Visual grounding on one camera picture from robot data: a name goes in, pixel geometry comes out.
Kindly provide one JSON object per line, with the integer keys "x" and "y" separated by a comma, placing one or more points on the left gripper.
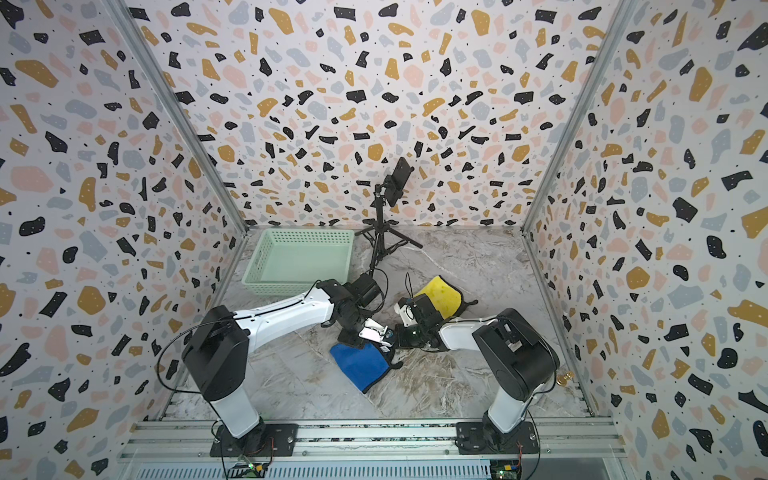
{"x": 351, "y": 340}

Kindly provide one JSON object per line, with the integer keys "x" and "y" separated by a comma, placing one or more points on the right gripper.
{"x": 399, "y": 338}

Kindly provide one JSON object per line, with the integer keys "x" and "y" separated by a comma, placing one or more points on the blue grey dishcloth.
{"x": 367, "y": 366}

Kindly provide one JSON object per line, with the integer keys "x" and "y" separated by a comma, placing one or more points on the yellow grey dishcloth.
{"x": 448, "y": 300}

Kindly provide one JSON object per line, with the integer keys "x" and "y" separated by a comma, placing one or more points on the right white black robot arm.
{"x": 521, "y": 360}

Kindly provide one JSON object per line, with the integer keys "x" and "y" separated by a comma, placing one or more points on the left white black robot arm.
{"x": 217, "y": 355}

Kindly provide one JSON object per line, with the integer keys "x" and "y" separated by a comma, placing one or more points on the black tripod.
{"x": 376, "y": 232}

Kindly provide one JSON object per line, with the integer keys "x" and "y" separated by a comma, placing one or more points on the mint green plastic basket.
{"x": 287, "y": 262}

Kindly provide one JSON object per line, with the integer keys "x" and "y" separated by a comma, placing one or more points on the small brass object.
{"x": 564, "y": 379}

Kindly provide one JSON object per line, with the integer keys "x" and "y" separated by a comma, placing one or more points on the black phone on tripod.
{"x": 395, "y": 183}

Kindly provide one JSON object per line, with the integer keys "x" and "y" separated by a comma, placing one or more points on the right green circuit board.
{"x": 505, "y": 470}

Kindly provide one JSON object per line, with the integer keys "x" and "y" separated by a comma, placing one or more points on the green circuit board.
{"x": 505, "y": 470}
{"x": 247, "y": 470}

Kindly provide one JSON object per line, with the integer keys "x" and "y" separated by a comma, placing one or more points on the left green circuit board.
{"x": 247, "y": 470}

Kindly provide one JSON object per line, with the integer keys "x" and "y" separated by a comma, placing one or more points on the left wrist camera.
{"x": 388, "y": 339}

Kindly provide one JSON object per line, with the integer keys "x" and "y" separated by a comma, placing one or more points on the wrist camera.
{"x": 388, "y": 339}
{"x": 406, "y": 314}

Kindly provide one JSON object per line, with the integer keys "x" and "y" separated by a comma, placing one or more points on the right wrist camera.
{"x": 406, "y": 314}

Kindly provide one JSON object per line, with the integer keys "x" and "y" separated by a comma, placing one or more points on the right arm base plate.
{"x": 482, "y": 437}

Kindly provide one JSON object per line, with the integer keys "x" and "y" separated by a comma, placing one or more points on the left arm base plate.
{"x": 265, "y": 439}

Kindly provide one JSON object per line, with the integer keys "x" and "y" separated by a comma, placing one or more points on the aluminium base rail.
{"x": 570, "y": 448}

